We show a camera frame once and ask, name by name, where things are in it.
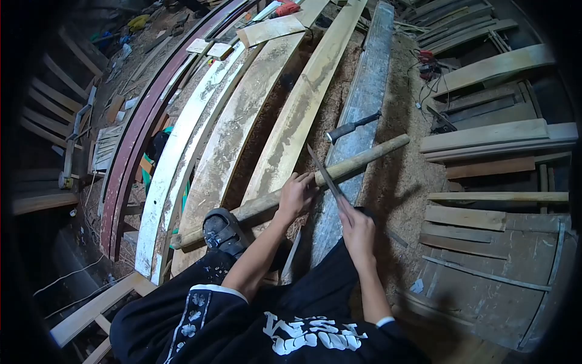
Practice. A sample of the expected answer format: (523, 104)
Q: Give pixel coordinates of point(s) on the person's legs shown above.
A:
(223, 232)

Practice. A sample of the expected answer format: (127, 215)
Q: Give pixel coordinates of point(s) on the white painted curved plank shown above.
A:
(168, 168)

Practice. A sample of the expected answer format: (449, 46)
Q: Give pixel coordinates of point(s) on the pale plywood piece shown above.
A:
(270, 30)

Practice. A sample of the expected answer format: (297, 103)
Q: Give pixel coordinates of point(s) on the wooden slatted rack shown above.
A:
(59, 100)

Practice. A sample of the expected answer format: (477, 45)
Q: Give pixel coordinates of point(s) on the thin white curved plank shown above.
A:
(182, 191)

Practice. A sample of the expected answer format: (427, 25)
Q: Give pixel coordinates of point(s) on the person's body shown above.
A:
(236, 332)

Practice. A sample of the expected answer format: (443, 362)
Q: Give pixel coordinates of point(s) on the pale wooden frame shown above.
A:
(98, 309)

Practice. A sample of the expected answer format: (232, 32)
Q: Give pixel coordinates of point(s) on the person's right hand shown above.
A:
(359, 236)

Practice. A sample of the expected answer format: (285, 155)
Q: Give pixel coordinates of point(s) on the stack of wooden planks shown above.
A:
(495, 141)

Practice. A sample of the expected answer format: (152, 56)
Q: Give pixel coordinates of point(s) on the round wooden pole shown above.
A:
(363, 159)

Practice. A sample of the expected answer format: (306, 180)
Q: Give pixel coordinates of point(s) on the yellow cloth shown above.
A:
(138, 21)

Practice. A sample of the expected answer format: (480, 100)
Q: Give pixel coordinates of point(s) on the long steel knife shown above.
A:
(325, 175)

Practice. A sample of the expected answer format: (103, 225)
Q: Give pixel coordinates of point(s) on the person's left fingers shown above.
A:
(303, 181)

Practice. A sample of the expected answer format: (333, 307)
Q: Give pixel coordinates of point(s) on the person's right fingers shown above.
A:
(349, 214)

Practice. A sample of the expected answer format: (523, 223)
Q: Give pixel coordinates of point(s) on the wide pale curved plank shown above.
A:
(236, 127)

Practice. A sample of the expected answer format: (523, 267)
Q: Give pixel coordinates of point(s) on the small wood block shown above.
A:
(220, 50)
(198, 45)

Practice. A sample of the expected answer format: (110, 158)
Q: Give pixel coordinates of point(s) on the narrow pale curved plank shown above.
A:
(300, 104)

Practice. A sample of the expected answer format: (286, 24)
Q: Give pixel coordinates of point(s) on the red power drill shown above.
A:
(283, 7)

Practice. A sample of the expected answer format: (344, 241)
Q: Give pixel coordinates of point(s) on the person's left hand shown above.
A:
(294, 195)

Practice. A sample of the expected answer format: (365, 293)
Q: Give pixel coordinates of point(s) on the white louvered panel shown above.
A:
(104, 148)

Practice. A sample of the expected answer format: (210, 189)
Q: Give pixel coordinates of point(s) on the grey wooden door panel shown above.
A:
(491, 277)

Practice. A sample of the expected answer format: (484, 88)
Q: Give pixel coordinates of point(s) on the long grey beam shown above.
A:
(363, 104)

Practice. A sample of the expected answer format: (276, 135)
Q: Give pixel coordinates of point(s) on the red brown curved beam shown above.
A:
(132, 136)

